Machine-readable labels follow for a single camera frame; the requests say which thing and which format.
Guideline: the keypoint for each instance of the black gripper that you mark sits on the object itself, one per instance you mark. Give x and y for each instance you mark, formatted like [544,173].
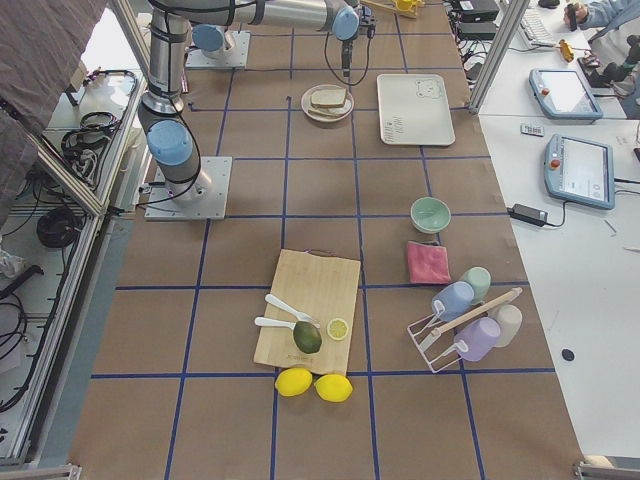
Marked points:
[346,50]

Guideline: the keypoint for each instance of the bread slice brown crust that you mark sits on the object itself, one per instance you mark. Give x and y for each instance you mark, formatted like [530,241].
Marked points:
[328,97]

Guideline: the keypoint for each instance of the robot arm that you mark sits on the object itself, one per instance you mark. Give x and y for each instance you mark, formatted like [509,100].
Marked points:
[176,24]

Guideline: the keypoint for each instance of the bread slice on plate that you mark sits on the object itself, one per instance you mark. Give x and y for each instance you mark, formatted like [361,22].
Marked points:
[326,112]

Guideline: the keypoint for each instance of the wooden dish rack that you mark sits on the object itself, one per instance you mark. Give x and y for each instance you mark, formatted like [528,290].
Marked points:
[389,6]

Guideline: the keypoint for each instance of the white bear tray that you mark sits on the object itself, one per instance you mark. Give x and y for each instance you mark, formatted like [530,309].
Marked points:
[414,110]

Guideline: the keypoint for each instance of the green bowl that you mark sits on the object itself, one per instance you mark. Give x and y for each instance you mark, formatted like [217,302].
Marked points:
[430,215]

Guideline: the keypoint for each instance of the pink cloth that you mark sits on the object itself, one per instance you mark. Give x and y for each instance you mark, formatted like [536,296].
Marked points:
[427,264]

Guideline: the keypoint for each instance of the teach pendant far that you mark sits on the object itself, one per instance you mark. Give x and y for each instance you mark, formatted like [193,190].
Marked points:
[564,95]

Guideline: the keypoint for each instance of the teach pendant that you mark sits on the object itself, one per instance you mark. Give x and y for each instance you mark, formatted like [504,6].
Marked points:
[580,171]
[564,95]

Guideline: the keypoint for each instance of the wooden cutting board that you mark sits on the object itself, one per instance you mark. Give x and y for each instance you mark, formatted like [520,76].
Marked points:
[323,287]

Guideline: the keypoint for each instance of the white plastic knife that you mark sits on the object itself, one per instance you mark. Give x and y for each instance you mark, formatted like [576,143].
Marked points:
[299,315]

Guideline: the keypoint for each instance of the black power adapter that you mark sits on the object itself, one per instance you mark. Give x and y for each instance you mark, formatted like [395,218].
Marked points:
[528,214]

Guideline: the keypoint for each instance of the green cup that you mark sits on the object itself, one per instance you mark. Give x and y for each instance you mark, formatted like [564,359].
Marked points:
[479,278]

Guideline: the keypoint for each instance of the blue cup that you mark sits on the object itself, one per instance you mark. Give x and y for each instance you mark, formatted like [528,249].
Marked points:
[452,301]

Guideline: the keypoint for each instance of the teach pendant near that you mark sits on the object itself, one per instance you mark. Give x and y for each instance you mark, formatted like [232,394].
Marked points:
[580,171]

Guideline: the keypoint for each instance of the lemon half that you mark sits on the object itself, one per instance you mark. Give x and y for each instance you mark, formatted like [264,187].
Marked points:
[337,329]

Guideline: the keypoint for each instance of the green avocado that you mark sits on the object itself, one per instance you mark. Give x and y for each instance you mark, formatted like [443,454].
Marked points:
[307,337]

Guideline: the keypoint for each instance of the beige cup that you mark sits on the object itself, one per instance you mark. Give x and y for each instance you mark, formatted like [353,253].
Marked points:
[509,319]

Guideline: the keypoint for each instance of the purple cup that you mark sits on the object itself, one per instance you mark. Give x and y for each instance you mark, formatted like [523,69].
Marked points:
[477,339]

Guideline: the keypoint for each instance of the yellow lemon left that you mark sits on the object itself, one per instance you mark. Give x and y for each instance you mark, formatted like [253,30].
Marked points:
[293,381]

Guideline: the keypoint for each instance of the yellow lemon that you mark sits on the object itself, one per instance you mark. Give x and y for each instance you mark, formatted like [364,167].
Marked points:
[293,381]
[333,388]

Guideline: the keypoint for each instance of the yellow lemon right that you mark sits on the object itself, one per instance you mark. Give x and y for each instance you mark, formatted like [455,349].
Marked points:
[333,388]

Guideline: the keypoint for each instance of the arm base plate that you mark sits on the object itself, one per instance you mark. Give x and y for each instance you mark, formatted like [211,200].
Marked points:
[233,54]
[206,199]

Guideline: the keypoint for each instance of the aluminium frame post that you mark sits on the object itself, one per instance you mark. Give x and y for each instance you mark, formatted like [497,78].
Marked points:
[506,31]

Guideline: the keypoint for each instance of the white wire cup rack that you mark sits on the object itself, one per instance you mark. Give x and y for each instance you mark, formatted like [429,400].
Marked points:
[434,339]

